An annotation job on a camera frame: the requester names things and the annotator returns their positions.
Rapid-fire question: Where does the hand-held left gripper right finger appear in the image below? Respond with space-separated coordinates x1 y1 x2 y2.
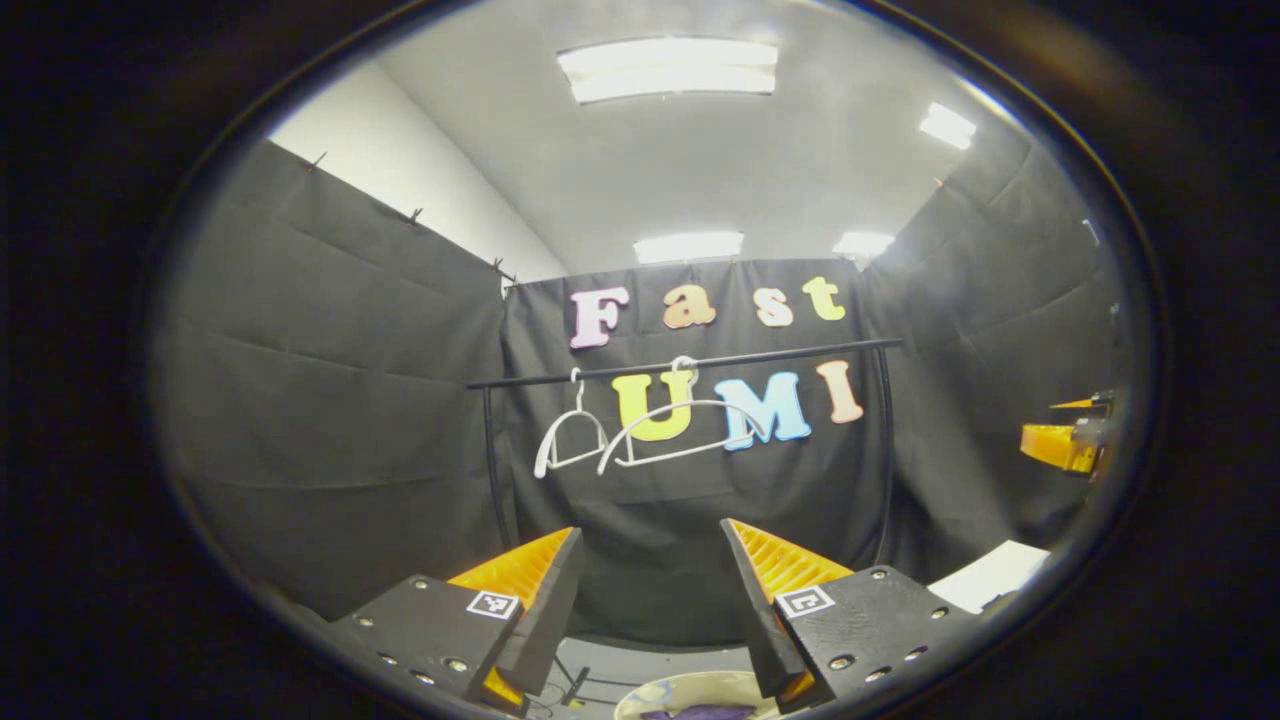
720 517 978 714

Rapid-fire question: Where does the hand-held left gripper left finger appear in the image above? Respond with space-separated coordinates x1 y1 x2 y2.
323 526 586 715

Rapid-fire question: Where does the beige laundry hamper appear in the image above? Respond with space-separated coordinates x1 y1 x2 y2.
612 670 791 720

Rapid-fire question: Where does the purple knit jacket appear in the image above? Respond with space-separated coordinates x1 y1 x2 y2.
640 704 758 720

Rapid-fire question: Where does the white clothes hanger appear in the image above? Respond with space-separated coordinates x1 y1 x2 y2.
533 368 609 479
597 355 769 476

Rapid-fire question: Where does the black clothes rack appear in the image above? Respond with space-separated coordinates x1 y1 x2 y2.
467 338 904 706

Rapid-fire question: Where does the white floor board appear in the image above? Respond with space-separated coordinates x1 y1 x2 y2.
928 540 1053 614

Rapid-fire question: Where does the black backdrop cloth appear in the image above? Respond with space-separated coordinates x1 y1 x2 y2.
150 140 1126 651

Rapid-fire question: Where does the large ceiling light panel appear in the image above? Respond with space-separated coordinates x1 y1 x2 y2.
557 38 779 104

